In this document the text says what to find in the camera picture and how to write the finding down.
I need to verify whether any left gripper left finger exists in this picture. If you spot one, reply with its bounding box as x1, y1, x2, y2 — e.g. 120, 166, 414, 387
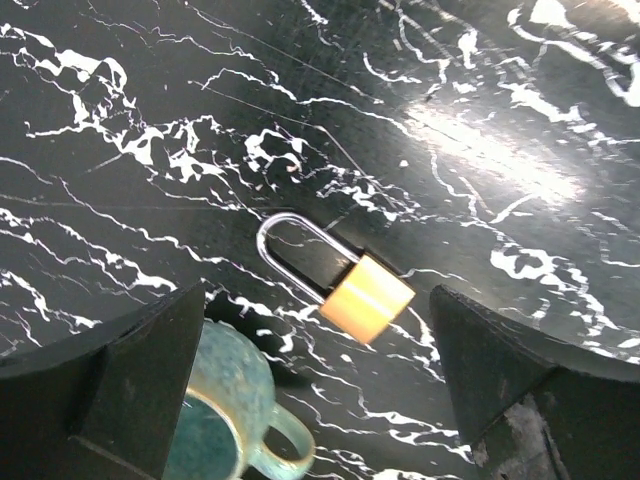
1, 284, 205, 479

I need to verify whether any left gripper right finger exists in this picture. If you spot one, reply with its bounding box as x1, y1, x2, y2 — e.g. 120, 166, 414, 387
429, 285, 639, 479

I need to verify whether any brass padlock silver shackle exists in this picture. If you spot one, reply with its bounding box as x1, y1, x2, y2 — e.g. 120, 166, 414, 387
256, 212, 416, 345

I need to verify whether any green ceramic mug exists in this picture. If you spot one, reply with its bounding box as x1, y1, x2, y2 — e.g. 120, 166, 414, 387
162, 321, 315, 479

